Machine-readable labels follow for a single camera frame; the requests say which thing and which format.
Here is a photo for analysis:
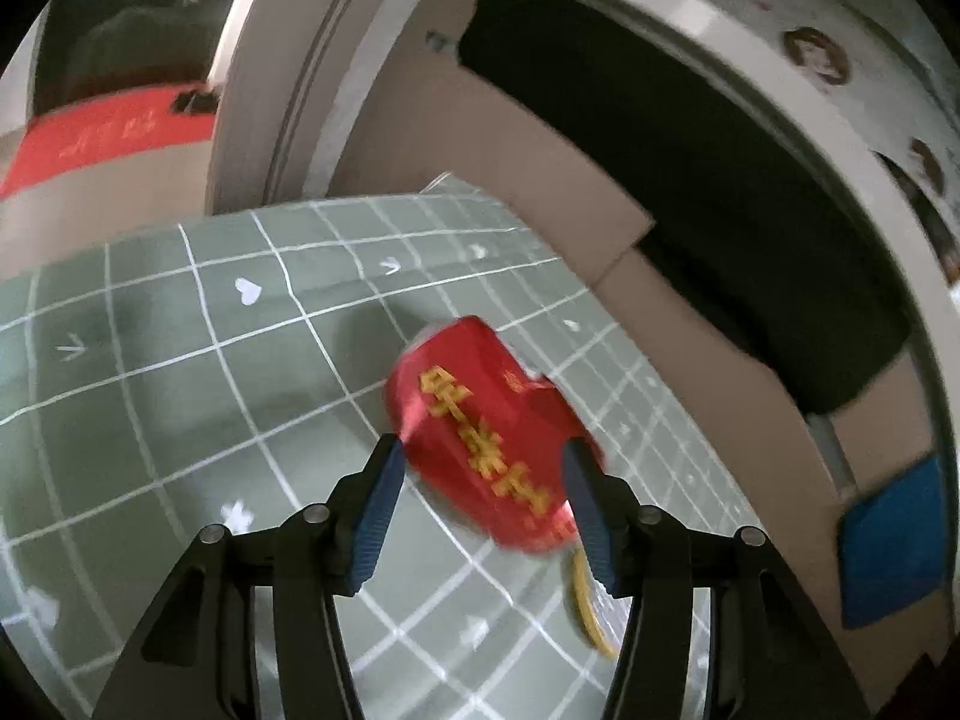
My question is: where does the red doormat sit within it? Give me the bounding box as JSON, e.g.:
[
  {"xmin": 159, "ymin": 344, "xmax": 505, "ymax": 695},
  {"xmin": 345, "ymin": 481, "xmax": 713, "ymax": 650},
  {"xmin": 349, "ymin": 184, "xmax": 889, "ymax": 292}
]
[{"xmin": 0, "ymin": 82, "xmax": 218, "ymax": 196}]

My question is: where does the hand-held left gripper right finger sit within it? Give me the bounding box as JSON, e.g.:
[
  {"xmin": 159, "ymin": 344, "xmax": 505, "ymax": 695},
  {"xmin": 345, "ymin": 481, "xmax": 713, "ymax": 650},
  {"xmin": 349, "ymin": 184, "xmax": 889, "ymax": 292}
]
[{"xmin": 561, "ymin": 437, "xmax": 871, "ymax": 720}]

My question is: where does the black cloth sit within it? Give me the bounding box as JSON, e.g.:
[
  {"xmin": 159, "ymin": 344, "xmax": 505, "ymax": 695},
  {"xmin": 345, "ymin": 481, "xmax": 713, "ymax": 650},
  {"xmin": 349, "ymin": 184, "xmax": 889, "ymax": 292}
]
[{"xmin": 457, "ymin": 0, "xmax": 912, "ymax": 417}]

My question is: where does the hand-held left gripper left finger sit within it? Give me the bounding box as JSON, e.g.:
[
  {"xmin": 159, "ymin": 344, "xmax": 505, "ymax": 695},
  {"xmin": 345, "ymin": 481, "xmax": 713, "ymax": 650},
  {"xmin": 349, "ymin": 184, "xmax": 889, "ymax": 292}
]
[{"xmin": 90, "ymin": 433, "xmax": 407, "ymax": 720}]

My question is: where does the red gold-printed ornament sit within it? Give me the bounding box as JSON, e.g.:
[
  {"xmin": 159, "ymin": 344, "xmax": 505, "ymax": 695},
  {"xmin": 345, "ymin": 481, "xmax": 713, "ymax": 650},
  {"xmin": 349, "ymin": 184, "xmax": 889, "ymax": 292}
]
[{"xmin": 384, "ymin": 315, "xmax": 623, "ymax": 659}]

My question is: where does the green grid cutting mat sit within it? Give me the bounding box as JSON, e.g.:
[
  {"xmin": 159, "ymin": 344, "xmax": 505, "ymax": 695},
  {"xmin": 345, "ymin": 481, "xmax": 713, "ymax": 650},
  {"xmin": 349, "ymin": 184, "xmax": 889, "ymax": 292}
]
[{"xmin": 0, "ymin": 172, "xmax": 758, "ymax": 720}]

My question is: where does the cardboard box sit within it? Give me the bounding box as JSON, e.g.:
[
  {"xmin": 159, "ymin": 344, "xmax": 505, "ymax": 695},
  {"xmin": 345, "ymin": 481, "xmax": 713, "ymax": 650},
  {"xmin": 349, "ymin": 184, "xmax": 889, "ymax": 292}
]
[{"xmin": 330, "ymin": 0, "xmax": 953, "ymax": 720}]

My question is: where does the grey door frame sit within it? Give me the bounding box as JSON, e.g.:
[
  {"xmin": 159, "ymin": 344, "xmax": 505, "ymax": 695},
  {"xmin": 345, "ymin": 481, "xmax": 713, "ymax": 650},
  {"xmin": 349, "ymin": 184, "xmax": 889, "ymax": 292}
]
[{"xmin": 206, "ymin": 0, "xmax": 451, "ymax": 218}]

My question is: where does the blue cloth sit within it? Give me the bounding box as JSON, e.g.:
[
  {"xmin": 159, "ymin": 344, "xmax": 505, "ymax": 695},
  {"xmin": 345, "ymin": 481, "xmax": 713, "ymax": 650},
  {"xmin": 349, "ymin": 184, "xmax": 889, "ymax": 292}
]
[{"xmin": 836, "ymin": 457, "xmax": 947, "ymax": 631}]

